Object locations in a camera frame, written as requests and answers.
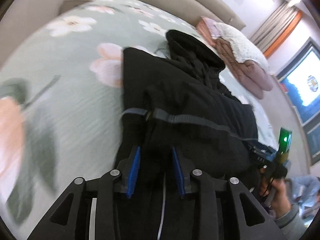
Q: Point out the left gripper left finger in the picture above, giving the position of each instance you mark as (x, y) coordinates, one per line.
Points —
(69, 216)

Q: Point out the bedside table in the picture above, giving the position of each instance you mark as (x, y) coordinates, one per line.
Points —
(75, 1)

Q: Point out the person's right hand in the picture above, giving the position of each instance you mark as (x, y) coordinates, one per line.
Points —
(280, 203)

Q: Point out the black hooded jacket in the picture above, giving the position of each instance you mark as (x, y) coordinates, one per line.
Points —
(177, 102)

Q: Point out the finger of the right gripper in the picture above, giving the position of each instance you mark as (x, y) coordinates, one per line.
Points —
(257, 146)

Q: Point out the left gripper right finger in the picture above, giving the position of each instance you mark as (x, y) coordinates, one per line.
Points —
(224, 209)

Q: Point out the pink folded quilt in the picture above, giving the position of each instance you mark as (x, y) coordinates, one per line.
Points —
(249, 74)

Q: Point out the floral green bed sheet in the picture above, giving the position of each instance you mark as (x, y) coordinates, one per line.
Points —
(61, 89)

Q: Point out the grey right sleeve forearm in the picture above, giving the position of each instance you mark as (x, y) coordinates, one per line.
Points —
(291, 224)

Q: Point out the beige and orange curtain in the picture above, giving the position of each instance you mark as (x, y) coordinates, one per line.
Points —
(277, 28)

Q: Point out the white dotted pillow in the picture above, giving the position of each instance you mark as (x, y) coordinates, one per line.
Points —
(243, 49)

